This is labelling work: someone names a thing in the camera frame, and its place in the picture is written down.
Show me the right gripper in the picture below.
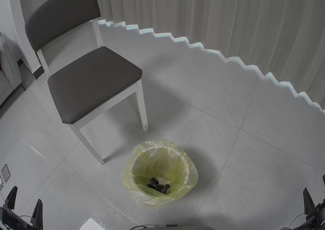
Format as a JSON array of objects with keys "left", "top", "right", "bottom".
[{"left": 302, "top": 175, "right": 325, "bottom": 224}]

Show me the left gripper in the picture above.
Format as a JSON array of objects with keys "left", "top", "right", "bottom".
[{"left": 0, "top": 185, "right": 44, "bottom": 230}]

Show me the yellow plastic bag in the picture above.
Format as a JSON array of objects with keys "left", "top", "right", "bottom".
[{"left": 123, "top": 139, "right": 199, "bottom": 207}]

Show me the crumpled black plastic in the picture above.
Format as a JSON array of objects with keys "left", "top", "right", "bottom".
[{"left": 146, "top": 177, "right": 171, "bottom": 194}]

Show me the pale grey sofa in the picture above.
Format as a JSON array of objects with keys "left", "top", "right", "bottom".
[{"left": 0, "top": 31, "right": 27, "bottom": 109}]

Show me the grey and white chair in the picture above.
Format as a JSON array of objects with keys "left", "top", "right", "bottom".
[{"left": 24, "top": 0, "right": 149, "bottom": 165}]

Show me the white curtain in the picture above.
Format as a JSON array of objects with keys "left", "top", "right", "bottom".
[{"left": 83, "top": 0, "right": 325, "bottom": 112}]

